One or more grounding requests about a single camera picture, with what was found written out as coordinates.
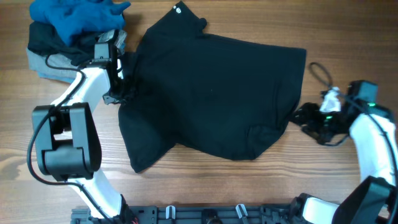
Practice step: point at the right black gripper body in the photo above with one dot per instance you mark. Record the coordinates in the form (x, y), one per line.
(325, 124)

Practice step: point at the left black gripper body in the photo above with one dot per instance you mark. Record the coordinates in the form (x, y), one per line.
(117, 93)

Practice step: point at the black t-shirt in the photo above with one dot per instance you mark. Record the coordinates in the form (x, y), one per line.
(221, 96)

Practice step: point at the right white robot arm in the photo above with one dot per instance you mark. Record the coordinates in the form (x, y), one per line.
(372, 129)

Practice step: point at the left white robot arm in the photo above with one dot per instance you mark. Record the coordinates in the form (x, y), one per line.
(65, 148)

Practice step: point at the light blue denim garment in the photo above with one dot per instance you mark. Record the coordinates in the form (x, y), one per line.
(37, 64)

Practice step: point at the grey folded garment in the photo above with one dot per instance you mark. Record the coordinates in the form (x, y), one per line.
(53, 67)

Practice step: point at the blue crumpled garment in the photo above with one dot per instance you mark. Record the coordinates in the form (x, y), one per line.
(72, 18)

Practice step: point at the black folded garment in pile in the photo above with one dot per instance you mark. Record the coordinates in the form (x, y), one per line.
(76, 43)

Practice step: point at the right white rail clip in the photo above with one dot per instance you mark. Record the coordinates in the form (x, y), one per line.
(241, 211)

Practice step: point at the white rail clip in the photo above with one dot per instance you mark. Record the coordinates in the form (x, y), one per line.
(241, 211)
(170, 212)

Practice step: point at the left white rail clip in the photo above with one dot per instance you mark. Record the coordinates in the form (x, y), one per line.
(170, 212)

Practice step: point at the dark metal base rail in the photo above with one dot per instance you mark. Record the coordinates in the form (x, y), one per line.
(264, 214)

